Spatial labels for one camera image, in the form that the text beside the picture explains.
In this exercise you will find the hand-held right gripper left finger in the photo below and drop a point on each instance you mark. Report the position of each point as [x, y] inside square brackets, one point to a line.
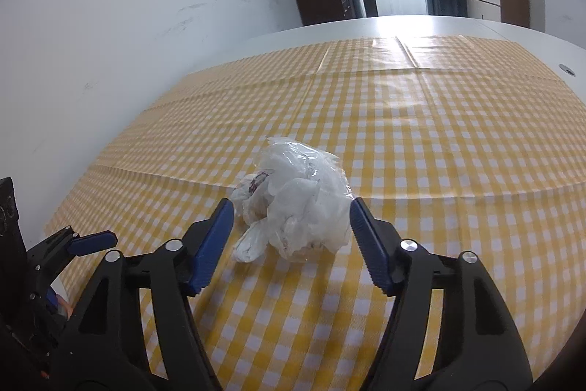
[213, 244]

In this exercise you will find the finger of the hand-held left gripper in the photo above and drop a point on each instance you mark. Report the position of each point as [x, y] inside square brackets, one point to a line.
[94, 242]

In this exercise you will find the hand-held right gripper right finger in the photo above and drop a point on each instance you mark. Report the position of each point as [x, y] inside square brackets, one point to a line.
[366, 240]

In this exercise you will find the yellow checked tablecloth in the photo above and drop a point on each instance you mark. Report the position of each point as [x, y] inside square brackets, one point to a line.
[412, 120]

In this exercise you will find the clear plastic bag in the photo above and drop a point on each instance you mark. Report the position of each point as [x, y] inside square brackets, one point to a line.
[297, 198]

